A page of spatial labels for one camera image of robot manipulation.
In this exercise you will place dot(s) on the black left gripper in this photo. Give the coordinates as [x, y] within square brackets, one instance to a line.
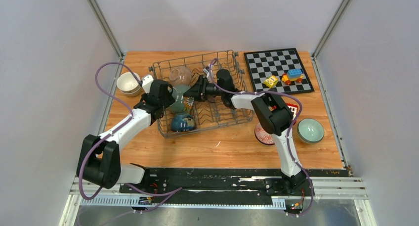
[169, 100]

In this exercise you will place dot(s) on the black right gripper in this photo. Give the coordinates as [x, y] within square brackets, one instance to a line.
[198, 91]

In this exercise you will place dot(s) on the teal bowl with orange flower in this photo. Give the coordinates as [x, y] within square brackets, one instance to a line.
[182, 104]

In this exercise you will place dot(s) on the beige bowl with flower sprig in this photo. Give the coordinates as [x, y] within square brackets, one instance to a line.
[128, 82]

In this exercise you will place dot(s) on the blue white zigzag bowl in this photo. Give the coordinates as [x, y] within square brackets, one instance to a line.
[262, 136]

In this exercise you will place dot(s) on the mint green leaf bowl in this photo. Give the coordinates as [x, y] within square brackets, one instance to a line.
[310, 130]

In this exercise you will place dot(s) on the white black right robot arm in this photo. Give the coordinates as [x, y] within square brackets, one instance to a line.
[272, 112]

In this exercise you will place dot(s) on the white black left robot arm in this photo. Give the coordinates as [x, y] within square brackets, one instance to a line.
[100, 157]

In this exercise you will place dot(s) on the dark blue floral bowl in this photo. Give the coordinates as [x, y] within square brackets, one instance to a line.
[183, 122]

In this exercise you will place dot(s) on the black white chessboard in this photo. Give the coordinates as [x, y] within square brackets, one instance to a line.
[264, 64]

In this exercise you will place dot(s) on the yellow owl toy block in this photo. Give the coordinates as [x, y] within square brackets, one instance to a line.
[271, 81]

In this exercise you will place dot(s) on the red toy house block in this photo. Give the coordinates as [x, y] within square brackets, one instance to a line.
[294, 110]

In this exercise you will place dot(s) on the toy brick car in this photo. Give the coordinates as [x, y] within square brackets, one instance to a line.
[293, 75]

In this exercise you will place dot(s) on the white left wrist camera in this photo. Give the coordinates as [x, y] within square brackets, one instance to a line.
[146, 83]

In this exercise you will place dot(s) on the grey wire dish rack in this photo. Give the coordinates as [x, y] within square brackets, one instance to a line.
[212, 113]

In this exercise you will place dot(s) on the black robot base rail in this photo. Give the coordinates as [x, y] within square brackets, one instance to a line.
[212, 186]

